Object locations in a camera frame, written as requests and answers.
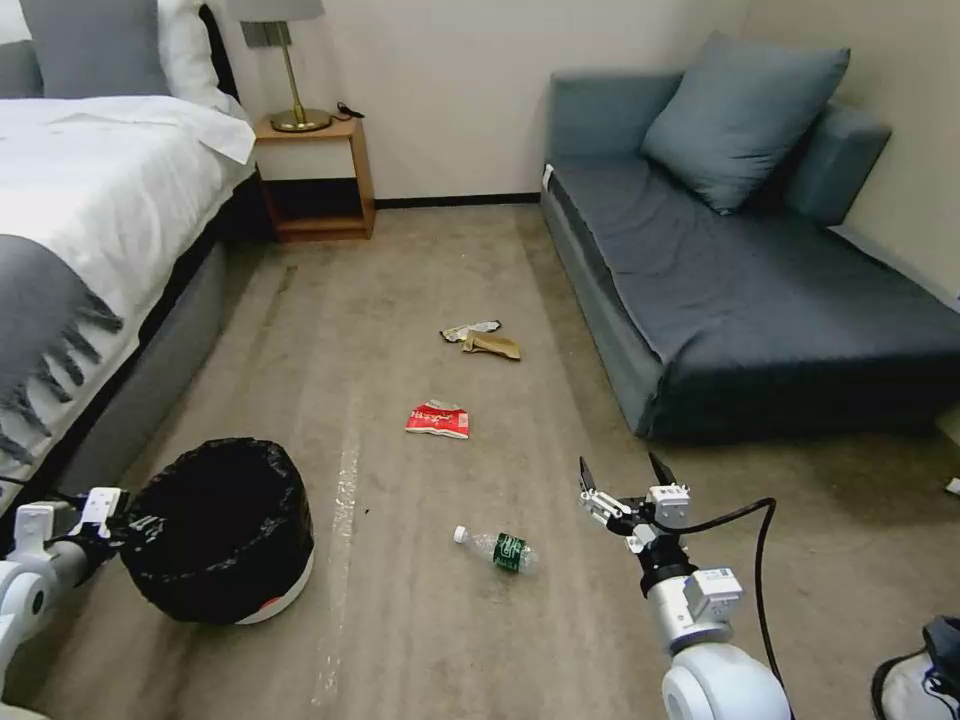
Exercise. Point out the black baseboard strip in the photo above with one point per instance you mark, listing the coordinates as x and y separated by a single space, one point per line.
457 202

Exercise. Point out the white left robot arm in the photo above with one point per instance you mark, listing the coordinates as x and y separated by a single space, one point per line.
30 577

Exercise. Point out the blue sofa bolster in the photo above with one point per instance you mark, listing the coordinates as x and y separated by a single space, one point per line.
836 165

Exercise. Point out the black bin liner bag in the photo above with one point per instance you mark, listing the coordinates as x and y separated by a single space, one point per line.
217 517

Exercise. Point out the silver wall switch panel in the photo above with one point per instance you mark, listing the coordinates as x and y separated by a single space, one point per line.
259 35

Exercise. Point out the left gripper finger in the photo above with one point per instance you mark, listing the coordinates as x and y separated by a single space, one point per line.
148 525

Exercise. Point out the dark blue sofa cover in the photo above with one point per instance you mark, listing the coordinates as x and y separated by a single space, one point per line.
750 300

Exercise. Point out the white pillow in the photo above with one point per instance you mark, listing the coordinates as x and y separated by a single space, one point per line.
191 52

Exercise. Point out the dark headboard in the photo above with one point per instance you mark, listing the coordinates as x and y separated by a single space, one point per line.
220 56

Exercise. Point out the white round trash bin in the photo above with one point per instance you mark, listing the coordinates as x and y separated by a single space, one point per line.
289 596

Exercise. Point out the brown crumpled paper wrapper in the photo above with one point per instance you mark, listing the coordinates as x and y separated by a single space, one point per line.
495 346

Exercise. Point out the clear plastic bottle green label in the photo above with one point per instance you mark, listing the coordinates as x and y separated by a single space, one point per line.
508 553

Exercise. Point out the grey fringed throw blanket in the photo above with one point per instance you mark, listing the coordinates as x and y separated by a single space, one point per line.
37 315

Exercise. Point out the wooden nightstand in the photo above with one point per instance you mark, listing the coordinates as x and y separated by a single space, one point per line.
315 154

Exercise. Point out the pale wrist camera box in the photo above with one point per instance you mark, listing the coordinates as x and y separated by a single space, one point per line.
103 504
669 508

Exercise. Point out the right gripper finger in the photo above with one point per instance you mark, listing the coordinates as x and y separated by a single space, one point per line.
604 506
661 471

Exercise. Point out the brass table lamp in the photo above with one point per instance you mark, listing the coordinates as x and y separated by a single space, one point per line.
292 82

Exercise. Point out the grey pillow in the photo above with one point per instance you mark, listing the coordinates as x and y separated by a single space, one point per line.
97 45
16 71

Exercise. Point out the blue-grey sofa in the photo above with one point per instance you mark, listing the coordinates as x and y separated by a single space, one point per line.
600 112

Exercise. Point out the grey upholstered bed base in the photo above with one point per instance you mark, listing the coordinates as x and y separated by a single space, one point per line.
161 352

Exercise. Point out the small white paper scrap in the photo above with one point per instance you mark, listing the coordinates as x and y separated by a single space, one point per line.
953 485

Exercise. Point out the red white crumpled wrapper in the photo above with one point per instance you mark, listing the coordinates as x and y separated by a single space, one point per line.
439 421

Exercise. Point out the blue white sneaker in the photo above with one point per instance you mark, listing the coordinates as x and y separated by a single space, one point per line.
926 675

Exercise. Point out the silver white torn wrapper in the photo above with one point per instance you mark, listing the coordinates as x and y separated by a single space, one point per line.
469 330

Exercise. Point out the blue square cushion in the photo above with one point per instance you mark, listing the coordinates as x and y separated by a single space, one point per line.
739 120

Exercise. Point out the white duvet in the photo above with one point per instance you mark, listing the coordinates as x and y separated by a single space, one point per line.
105 180

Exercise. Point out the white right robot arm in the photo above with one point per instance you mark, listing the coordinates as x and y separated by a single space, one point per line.
712 675

